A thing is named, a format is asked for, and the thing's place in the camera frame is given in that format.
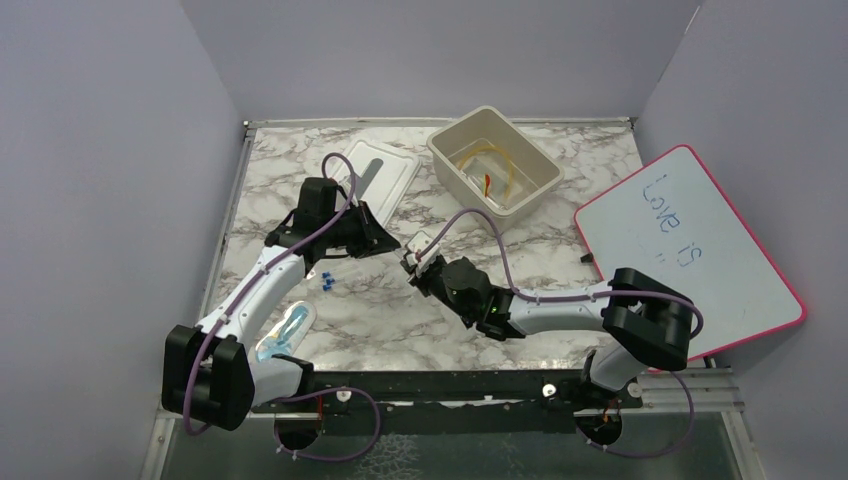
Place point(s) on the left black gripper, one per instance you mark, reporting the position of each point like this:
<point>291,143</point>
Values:
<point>374,240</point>

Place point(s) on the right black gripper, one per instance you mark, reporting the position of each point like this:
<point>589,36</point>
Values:
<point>419,280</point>

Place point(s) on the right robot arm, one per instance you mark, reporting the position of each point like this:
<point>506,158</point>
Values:
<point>651,324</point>

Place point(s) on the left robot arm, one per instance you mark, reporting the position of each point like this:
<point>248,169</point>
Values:
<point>207,374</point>

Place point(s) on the white bin lid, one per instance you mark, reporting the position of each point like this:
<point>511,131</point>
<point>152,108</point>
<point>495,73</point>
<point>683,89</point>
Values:
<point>383,175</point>

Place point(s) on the beige plastic bin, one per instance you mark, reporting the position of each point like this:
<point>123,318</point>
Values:
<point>536,174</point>

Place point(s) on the blue goggles in bag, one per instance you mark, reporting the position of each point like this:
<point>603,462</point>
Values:
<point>287,334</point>

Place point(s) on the pink framed whiteboard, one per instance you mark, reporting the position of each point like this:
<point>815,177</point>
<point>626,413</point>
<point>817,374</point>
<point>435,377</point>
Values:
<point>672,221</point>

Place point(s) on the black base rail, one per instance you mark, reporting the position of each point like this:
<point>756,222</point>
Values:
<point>447,402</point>

